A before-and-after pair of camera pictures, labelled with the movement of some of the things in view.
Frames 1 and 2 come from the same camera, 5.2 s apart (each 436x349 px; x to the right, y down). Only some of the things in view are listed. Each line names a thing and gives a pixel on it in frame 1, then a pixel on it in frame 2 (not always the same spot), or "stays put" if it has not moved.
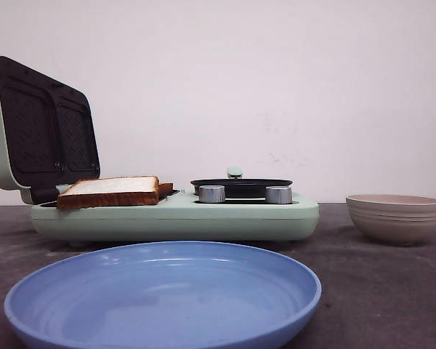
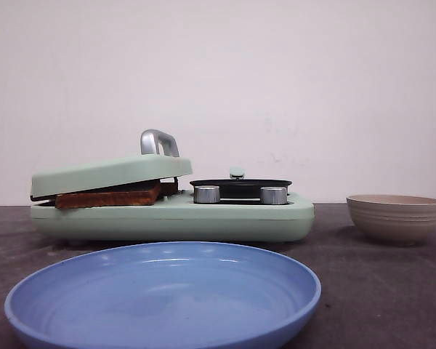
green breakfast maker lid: (41, 131) → (159, 159)
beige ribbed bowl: (397, 219) stays put
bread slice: (112, 191) stays put
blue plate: (165, 295) stays put
